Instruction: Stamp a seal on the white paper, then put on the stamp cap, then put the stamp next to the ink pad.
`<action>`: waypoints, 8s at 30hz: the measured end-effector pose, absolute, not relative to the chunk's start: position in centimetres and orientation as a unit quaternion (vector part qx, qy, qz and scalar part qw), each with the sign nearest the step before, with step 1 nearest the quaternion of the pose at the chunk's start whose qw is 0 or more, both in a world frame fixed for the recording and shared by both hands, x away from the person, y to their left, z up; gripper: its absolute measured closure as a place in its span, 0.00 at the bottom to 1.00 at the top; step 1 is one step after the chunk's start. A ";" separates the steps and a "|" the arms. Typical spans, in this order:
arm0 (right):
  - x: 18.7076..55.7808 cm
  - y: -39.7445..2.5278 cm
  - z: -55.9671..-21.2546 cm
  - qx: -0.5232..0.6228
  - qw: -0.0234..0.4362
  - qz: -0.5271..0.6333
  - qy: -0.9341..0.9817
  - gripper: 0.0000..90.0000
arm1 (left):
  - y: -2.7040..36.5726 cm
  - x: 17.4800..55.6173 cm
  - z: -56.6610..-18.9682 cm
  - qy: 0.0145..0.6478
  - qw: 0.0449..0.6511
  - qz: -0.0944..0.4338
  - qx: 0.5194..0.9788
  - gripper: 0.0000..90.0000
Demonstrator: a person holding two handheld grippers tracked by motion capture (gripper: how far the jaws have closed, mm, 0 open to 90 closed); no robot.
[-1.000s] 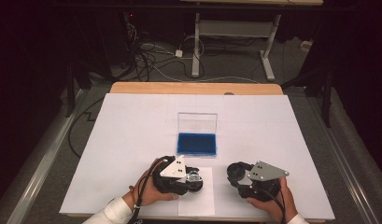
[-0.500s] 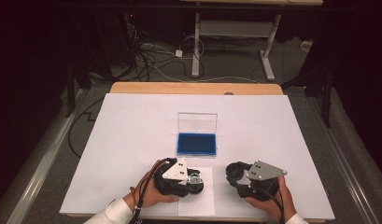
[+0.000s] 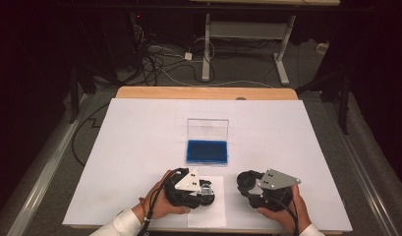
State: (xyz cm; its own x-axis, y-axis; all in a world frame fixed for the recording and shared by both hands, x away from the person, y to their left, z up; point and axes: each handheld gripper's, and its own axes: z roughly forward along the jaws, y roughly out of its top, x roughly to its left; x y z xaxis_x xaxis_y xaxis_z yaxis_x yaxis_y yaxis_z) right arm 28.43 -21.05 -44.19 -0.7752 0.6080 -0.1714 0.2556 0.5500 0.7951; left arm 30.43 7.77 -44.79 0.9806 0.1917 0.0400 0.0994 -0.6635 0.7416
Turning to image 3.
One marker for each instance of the small white floor box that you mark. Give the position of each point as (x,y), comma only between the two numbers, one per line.
(322,47)

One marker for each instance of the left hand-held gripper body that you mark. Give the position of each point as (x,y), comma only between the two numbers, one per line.
(188,183)

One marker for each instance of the white paper sheet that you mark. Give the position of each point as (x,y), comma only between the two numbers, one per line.
(218,214)

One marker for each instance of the blue ink pad clear case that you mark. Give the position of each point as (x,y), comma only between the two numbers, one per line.
(206,152)

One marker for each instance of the black round stamp cap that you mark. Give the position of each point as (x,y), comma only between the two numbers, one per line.
(246,182)

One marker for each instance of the grey metal floor rail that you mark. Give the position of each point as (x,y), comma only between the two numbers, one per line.
(41,183)
(359,164)

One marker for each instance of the person's right hand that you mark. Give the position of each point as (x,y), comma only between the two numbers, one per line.
(293,219)

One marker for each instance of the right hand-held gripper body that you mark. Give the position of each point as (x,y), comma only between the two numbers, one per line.
(277,182)

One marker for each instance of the white power adapter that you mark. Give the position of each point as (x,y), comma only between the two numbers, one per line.
(188,56)

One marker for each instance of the large white table cover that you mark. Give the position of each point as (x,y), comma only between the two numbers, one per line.
(139,131)

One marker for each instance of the person's left hand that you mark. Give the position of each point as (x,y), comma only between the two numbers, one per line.
(156,205)

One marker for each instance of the wooden table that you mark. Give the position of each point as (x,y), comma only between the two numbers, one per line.
(205,92)

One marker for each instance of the white metal frame desk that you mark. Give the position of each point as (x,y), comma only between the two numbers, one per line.
(247,30)

